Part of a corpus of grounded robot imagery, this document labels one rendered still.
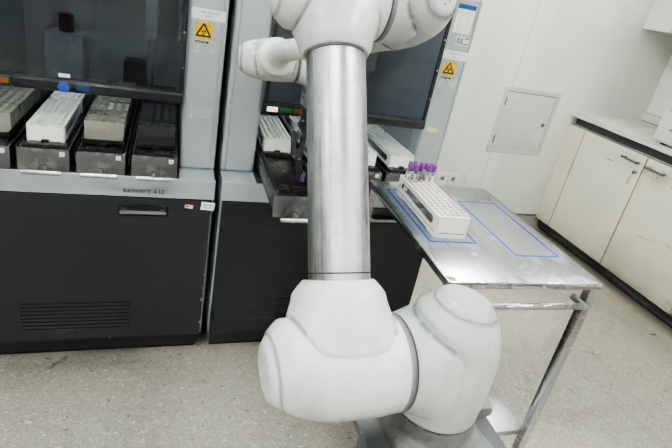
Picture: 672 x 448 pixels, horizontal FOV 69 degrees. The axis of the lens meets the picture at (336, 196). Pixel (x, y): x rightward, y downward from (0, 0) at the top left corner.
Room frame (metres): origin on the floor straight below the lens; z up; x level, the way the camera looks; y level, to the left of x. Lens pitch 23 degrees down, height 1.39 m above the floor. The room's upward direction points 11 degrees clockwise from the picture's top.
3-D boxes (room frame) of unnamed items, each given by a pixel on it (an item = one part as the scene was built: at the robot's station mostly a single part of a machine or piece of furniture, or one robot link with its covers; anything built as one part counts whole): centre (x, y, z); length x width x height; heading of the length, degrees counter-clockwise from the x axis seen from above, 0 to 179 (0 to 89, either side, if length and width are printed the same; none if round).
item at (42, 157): (1.60, 0.97, 0.78); 0.73 x 0.14 x 0.09; 21
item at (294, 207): (1.62, 0.23, 0.78); 0.73 x 0.14 x 0.09; 21
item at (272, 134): (1.79, 0.29, 0.83); 0.30 x 0.10 x 0.06; 21
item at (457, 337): (0.68, -0.23, 0.87); 0.18 x 0.16 x 0.22; 112
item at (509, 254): (1.34, -0.41, 0.41); 0.67 x 0.46 x 0.82; 19
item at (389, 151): (1.89, -0.16, 0.83); 0.30 x 0.10 x 0.06; 21
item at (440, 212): (1.36, -0.28, 0.85); 0.30 x 0.10 x 0.06; 19
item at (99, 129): (1.43, 0.75, 0.85); 0.12 x 0.02 x 0.06; 112
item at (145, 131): (1.49, 0.61, 0.85); 0.12 x 0.02 x 0.06; 111
